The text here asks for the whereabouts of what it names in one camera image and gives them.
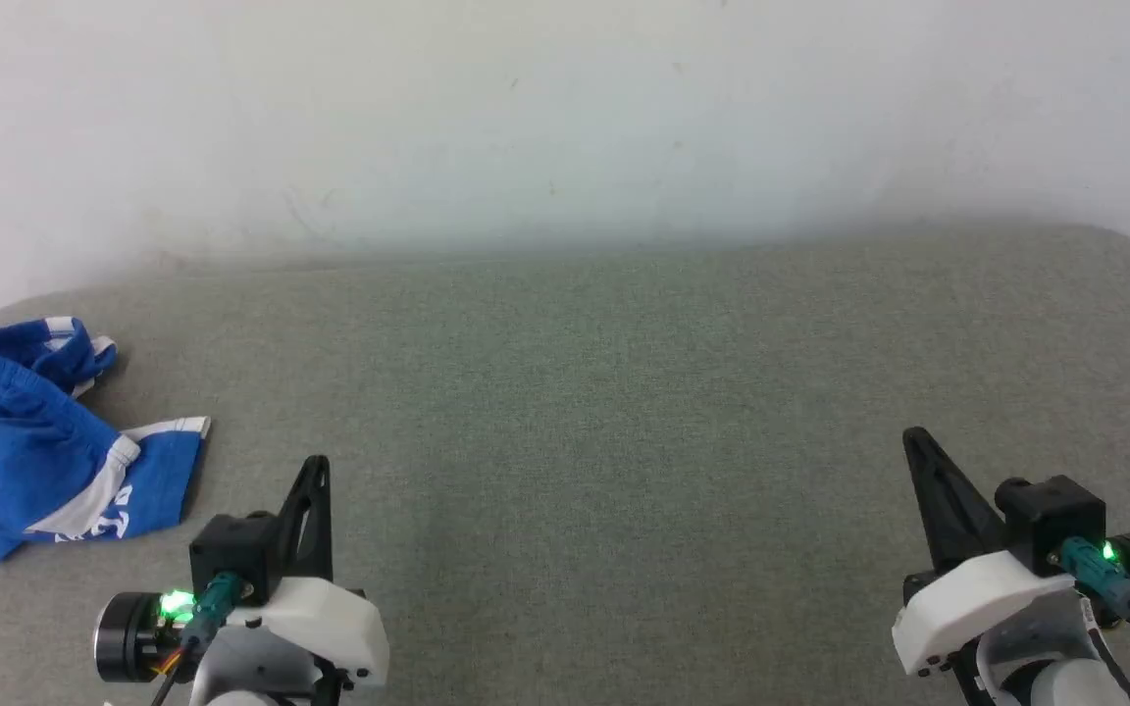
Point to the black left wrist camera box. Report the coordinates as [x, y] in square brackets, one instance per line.
[231, 549]

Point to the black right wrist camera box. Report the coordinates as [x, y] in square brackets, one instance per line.
[1055, 515]

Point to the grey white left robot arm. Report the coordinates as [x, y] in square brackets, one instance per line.
[251, 672]

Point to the grey fabric sofa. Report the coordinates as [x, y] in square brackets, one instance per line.
[624, 392]

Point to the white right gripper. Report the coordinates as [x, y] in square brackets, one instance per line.
[977, 598]

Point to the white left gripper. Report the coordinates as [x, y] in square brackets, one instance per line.
[330, 623]

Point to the blue shorts with white stripes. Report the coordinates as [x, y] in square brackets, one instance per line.
[16, 461]

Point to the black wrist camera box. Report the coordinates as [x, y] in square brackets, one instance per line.
[231, 549]
[1055, 515]

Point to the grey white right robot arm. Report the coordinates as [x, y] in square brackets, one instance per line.
[1046, 657]

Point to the black left round motor housing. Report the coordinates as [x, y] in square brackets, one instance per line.
[128, 637]

